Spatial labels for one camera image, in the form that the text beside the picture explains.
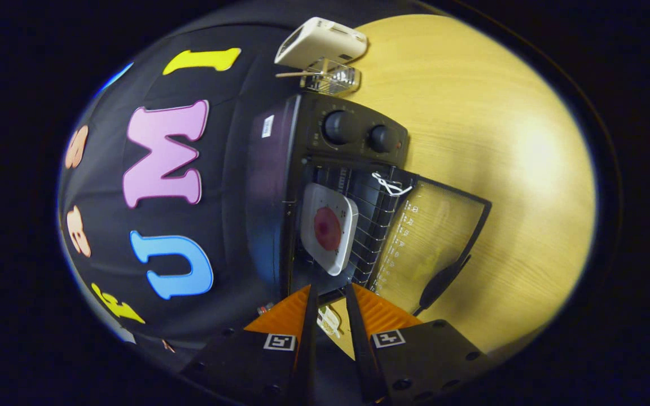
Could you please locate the pink ham slice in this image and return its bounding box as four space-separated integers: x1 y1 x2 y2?
314 206 342 251

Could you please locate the white bread toaster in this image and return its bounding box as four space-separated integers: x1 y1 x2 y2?
274 17 368 70

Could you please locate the white string loop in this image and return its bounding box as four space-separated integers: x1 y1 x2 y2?
371 172 413 196

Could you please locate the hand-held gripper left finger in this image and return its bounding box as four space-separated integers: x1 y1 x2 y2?
181 285 319 406

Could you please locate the clear glass jar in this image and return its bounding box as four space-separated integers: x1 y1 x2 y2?
301 58 361 95

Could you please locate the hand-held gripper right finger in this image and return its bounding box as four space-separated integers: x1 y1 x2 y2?
345 282 492 404

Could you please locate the white square plate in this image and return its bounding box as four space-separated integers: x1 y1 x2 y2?
300 183 359 276

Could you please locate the white divided dish with beans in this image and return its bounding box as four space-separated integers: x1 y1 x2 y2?
317 306 342 338

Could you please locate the black toaster oven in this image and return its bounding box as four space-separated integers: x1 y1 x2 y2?
246 92 493 316

